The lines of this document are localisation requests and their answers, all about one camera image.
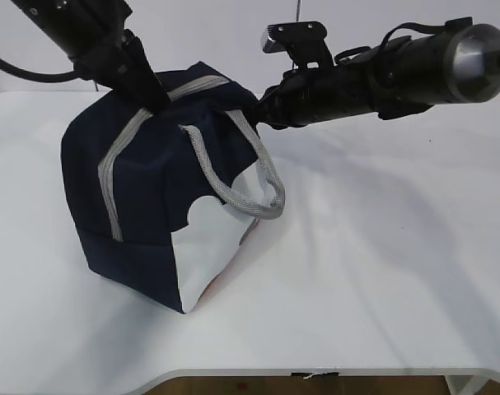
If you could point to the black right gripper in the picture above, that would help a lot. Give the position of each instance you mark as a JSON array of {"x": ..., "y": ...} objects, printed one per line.
[{"x": 301, "y": 99}]

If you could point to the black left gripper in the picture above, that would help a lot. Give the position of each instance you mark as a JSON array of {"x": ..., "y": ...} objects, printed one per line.
[{"x": 123, "y": 64}]

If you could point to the navy blue lunch bag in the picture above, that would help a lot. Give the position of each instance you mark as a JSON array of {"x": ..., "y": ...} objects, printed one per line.
[{"x": 163, "y": 202}]

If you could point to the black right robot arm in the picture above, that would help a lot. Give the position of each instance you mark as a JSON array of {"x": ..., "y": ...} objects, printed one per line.
[{"x": 457, "y": 62}]

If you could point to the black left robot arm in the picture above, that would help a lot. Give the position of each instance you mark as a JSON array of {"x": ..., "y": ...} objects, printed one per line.
[{"x": 94, "y": 37}]

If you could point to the black tape on table edge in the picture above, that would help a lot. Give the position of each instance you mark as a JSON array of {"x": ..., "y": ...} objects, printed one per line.
[{"x": 310, "y": 375}]

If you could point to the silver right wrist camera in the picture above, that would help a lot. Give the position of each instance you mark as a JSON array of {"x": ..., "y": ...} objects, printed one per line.
[{"x": 304, "y": 43}]

